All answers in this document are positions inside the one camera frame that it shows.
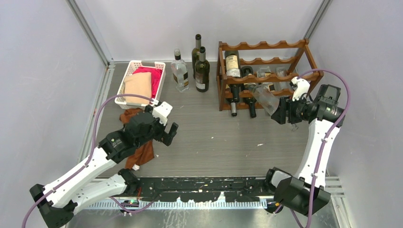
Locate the tall slim clear bottle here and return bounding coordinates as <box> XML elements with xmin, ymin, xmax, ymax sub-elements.
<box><xmin>247</xmin><ymin>84</ymin><xmax>298</xmax><ymax>132</ymax></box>

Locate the clear square liquor bottle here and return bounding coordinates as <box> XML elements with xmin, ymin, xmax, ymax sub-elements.
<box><xmin>257</xmin><ymin>66</ymin><xmax>275</xmax><ymax>92</ymax></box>

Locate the brown bottle gold cap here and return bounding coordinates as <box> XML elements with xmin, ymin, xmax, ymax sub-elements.
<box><xmin>226</xmin><ymin>84</ymin><xmax>239</xmax><ymax>117</ymax></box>

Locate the dark wine bottle front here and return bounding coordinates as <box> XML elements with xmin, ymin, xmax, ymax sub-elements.
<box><xmin>240</xmin><ymin>66</ymin><xmax>260</xmax><ymax>119</ymax></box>

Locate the dark wine bottle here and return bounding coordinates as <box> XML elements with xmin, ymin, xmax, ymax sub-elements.
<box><xmin>195</xmin><ymin>46</ymin><xmax>210</xmax><ymax>92</ymax></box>
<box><xmin>224</xmin><ymin>50</ymin><xmax>241</xmax><ymax>78</ymax></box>
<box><xmin>192</xmin><ymin>34</ymin><xmax>202</xmax><ymax>70</ymax></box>
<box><xmin>240</xmin><ymin>66</ymin><xmax>260</xmax><ymax>119</ymax></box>

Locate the brown wooden wine rack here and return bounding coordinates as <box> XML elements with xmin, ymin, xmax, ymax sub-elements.
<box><xmin>216</xmin><ymin>39</ymin><xmax>324</xmax><ymax>111</ymax></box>

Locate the clear glass wine bottle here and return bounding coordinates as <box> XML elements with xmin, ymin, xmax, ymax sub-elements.
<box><xmin>274</xmin><ymin>67</ymin><xmax>294</xmax><ymax>92</ymax></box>

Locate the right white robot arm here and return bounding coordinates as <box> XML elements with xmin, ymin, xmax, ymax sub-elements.
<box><xmin>264</xmin><ymin>85</ymin><xmax>345</xmax><ymax>216</ymax></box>

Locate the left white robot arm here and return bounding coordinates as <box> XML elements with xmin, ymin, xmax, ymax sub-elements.
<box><xmin>29</xmin><ymin>111</ymin><xmax>179</xmax><ymax>228</ymax></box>

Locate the clear bottle black cap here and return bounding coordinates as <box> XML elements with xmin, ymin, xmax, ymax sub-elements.
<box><xmin>170</xmin><ymin>48</ymin><xmax>189</xmax><ymax>93</ymax></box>

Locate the dark wine bottle back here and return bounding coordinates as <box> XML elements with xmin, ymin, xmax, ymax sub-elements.
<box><xmin>192</xmin><ymin>34</ymin><xmax>202</xmax><ymax>70</ymax></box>

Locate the brown cloth on table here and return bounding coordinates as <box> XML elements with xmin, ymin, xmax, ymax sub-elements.
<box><xmin>119</xmin><ymin>108</ymin><xmax>154</xmax><ymax>169</ymax></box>

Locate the beige folded cloth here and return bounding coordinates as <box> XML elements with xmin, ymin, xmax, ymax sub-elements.
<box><xmin>124</xmin><ymin>72</ymin><xmax>152</xmax><ymax>105</ymax></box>

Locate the pink red cloth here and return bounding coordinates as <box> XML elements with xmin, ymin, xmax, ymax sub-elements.
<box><xmin>132</xmin><ymin>66</ymin><xmax>163</xmax><ymax>98</ymax></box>

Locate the white plastic basket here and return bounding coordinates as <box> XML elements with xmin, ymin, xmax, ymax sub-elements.
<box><xmin>115</xmin><ymin>60</ymin><xmax>166</xmax><ymax>110</ymax></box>

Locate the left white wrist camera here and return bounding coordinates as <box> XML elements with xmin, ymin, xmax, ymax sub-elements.
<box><xmin>152</xmin><ymin>102</ymin><xmax>173</xmax><ymax>126</ymax></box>

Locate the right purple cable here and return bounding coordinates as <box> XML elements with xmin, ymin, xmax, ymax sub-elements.
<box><xmin>289</xmin><ymin>69</ymin><xmax>351</xmax><ymax>228</ymax></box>

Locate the purple cable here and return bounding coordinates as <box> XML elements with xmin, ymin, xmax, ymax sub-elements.
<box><xmin>21</xmin><ymin>94</ymin><xmax>160</xmax><ymax>228</ymax></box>
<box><xmin>289</xmin><ymin>69</ymin><xmax>351</xmax><ymax>228</ymax></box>

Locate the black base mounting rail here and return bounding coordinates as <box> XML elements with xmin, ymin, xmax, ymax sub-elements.
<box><xmin>118</xmin><ymin>177</ymin><xmax>274</xmax><ymax>202</ymax></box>

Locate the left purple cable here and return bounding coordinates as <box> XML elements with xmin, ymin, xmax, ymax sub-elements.
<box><xmin>21</xmin><ymin>94</ymin><xmax>160</xmax><ymax>228</ymax></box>

